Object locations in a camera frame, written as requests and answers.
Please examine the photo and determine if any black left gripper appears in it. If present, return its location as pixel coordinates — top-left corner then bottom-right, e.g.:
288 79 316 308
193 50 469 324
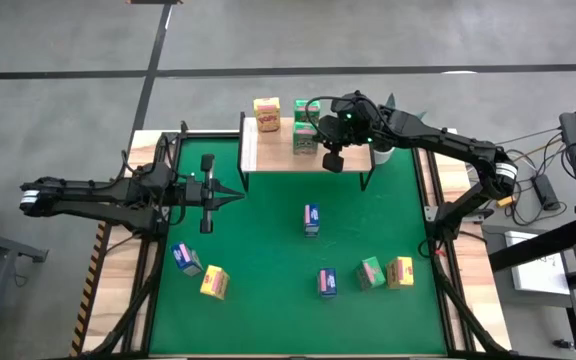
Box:
183 172 246 235

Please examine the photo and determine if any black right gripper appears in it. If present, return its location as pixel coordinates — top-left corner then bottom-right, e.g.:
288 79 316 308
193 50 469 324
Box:
319 91 384 151

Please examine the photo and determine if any green Apple Jacks cereal box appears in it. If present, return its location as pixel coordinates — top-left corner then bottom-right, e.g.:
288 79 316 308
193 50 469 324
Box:
292 121 320 156
355 255 387 291
293 98 322 124

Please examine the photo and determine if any blue Frosted Flakes cereal box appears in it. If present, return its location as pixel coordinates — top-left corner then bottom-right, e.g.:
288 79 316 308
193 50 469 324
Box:
169 241 204 278
303 202 321 238
316 267 339 300

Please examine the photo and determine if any yellow Corn Pops cereal box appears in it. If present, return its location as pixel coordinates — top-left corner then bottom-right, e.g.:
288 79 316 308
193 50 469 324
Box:
199 264 231 301
385 255 415 290
253 96 282 133

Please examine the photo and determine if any wooden shelf with black legs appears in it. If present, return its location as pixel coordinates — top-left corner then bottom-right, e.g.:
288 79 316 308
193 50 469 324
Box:
237 110 377 194

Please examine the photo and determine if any green plant in white pot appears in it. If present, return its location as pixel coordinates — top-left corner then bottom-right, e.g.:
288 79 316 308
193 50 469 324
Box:
371 92 428 166

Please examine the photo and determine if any green table mat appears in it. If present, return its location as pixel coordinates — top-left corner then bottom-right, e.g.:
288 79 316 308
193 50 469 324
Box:
148 135 448 356

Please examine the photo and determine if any yellow black hazard tape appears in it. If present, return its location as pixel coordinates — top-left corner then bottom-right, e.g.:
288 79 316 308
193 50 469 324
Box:
70 222 107 357

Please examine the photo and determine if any black power adapter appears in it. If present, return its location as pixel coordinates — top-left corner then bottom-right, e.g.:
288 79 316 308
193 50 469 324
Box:
531 173 562 211

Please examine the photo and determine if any black diagonal bar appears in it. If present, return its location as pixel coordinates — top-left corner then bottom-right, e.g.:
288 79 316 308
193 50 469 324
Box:
487 215 576 274

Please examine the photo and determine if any white board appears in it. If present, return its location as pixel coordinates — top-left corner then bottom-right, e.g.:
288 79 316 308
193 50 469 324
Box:
504 229 572 296

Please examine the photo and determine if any grey desk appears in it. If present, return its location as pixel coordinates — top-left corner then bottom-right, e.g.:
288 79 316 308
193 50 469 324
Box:
482 224 576 360

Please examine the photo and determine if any black metal table frame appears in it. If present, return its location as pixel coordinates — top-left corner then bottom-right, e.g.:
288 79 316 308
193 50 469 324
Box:
70 119 514 360

